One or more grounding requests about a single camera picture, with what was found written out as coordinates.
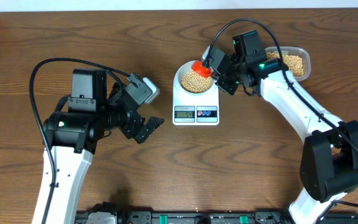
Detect red measuring scoop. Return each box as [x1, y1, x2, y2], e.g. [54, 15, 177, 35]
[191, 60, 212, 78]

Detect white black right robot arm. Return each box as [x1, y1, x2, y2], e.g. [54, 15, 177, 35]
[203, 30, 358, 223]

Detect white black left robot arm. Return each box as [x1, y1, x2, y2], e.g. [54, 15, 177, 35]
[32, 69, 164, 223]

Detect white digital kitchen scale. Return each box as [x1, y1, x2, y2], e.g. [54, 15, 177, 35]
[172, 66, 219, 126]

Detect soybeans in bowl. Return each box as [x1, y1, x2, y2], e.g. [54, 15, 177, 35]
[180, 71, 212, 93]

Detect grey round bowl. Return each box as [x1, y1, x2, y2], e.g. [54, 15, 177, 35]
[177, 60, 214, 93]

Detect soybeans pile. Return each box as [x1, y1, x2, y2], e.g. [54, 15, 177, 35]
[283, 55, 305, 77]

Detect clear plastic soybean container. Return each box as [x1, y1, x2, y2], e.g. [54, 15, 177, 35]
[280, 47, 311, 82]

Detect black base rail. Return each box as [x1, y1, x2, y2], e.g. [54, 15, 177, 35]
[75, 201, 358, 224]

